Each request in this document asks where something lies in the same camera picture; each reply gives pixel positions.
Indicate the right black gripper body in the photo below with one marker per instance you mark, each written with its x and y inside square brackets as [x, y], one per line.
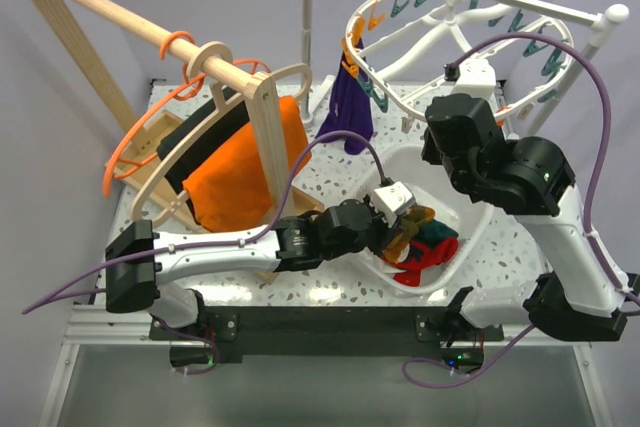
[430, 153]

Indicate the wooden hanger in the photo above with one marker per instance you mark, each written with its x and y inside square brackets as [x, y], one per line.
[280, 138]

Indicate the striped olive sock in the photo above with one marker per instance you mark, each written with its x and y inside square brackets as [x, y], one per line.
[400, 242]
[416, 218]

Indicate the red santa sock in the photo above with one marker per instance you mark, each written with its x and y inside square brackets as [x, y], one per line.
[419, 256]
[411, 278]

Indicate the white drying rack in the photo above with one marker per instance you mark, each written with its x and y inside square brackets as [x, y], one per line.
[561, 70]

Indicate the purple sock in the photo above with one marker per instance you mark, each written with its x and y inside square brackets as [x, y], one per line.
[349, 106]

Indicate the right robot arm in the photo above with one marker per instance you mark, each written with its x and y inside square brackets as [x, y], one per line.
[531, 180]

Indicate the black cloth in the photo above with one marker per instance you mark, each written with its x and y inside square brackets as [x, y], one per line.
[205, 145]

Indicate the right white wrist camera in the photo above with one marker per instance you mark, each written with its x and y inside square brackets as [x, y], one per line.
[474, 77]

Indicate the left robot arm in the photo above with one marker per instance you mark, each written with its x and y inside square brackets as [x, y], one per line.
[144, 266]

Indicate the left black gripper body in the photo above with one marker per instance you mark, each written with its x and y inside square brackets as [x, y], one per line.
[379, 232]

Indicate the aluminium frame rail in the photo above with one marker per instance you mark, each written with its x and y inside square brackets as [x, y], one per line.
[107, 371]

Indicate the white plastic basin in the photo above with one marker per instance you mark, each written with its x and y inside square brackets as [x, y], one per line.
[431, 187]

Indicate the orange cloth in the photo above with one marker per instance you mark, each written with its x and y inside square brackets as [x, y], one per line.
[229, 190]

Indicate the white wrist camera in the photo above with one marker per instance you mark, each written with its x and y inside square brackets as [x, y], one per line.
[394, 200]
[474, 77]

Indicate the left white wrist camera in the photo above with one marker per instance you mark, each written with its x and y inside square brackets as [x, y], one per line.
[394, 200]

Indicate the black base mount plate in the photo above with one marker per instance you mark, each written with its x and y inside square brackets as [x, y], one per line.
[240, 332]

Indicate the white clip sock hanger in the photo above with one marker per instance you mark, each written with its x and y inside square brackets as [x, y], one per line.
[442, 21]

